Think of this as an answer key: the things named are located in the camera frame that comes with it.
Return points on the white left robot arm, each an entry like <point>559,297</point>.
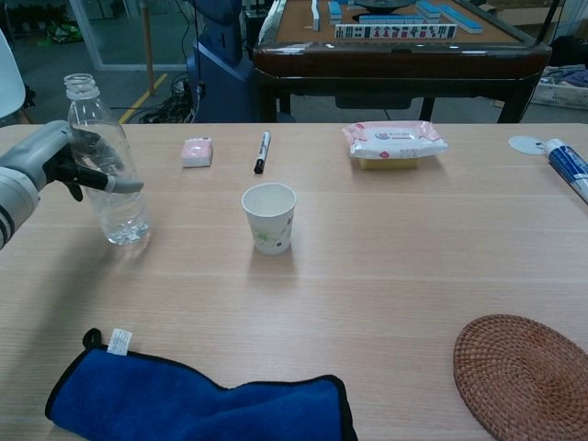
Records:
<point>16,202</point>

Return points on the white chair with wooden legs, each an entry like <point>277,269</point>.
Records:
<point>8,78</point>

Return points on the clear plastic water bottle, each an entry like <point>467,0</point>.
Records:
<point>121,216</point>

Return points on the blue microfiber cloth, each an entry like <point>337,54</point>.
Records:
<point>161,404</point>

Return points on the small pink tissue pack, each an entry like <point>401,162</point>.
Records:
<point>197,154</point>

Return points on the dark wood mahjong table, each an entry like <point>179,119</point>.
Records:
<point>399,62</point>

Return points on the white floral paper cup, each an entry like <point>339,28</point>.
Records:
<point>271,234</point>

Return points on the white plastic basket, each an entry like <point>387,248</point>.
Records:
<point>560,97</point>

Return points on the brown woven rattan coaster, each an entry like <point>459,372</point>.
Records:
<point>519,376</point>

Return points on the black tripod stand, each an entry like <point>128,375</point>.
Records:
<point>549,20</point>

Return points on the wooden pole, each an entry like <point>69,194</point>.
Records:
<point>148,46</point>

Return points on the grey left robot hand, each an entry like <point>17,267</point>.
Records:
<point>37,151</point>

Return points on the blue mahjong tile row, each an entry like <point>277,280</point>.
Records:
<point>461,20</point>
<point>395,19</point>

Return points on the white round disc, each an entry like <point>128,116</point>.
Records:
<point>523,143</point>

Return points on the white face mahjong tile row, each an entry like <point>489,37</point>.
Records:
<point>395,31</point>

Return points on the pink white wet wipes pack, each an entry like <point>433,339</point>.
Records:
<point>395,138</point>

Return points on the black white marker pen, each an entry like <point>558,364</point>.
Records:
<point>262,151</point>

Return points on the blue white toothpaste tube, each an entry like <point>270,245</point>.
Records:
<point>569,165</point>

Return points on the blue machine base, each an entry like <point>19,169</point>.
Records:
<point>220,78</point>

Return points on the yellow sponge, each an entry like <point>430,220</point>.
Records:
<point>390,164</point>

